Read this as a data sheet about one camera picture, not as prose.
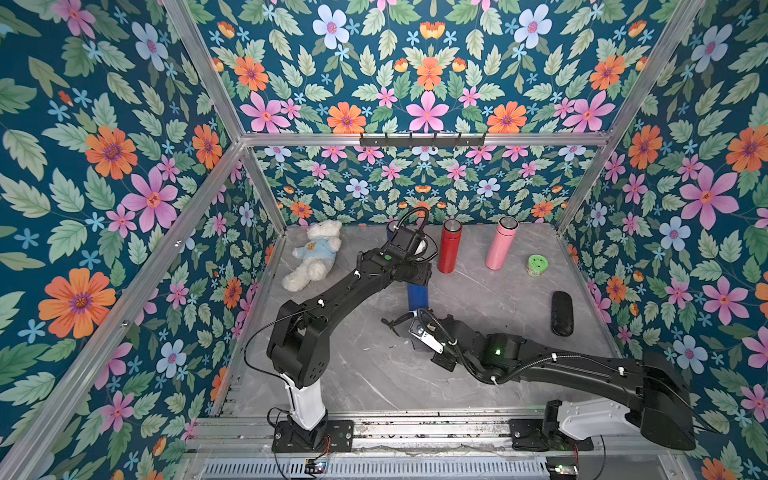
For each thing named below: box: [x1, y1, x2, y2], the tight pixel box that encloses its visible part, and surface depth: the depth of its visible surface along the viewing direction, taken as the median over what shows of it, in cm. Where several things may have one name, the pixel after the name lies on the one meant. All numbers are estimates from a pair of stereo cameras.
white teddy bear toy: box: [282, 220, 343, 292], surface depth 103 cm
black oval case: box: [551, 291, 574, 337], surface depth 95 cm
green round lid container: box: [526, 254, 549, 277], surface depth 106 cm
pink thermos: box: [485, 216, 520, 271], surface depth 100 cm
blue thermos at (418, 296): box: [407, 283, 429, 311], surface depth 91 cm
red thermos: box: [437, 219, 463, 274], surface depth 100 cm
